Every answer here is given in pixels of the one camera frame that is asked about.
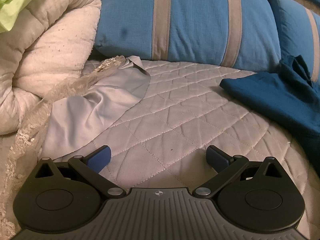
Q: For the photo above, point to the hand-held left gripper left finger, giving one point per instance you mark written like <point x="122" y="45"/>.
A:
<point x="98" y="158"/>

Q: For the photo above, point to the dark blue sweater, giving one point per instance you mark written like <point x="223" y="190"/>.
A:
<point x="275" y="97"/>

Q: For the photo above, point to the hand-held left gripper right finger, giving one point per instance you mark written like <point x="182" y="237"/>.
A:
<point x="216" y="156"/>

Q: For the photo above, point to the blue grey-striped pillow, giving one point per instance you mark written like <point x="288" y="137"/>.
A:
<point x="195" y="22"/>
<point x="292" y="25"/>

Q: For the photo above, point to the light green blanket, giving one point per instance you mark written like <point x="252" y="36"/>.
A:
<point x="15" y="5"/>

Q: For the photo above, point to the grey satin lace-trimmed sheet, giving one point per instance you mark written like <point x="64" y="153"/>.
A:
<point x="95" y="105"/>

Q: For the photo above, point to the white quilted comforter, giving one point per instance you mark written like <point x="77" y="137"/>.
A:
<point x="50" y="55"/>

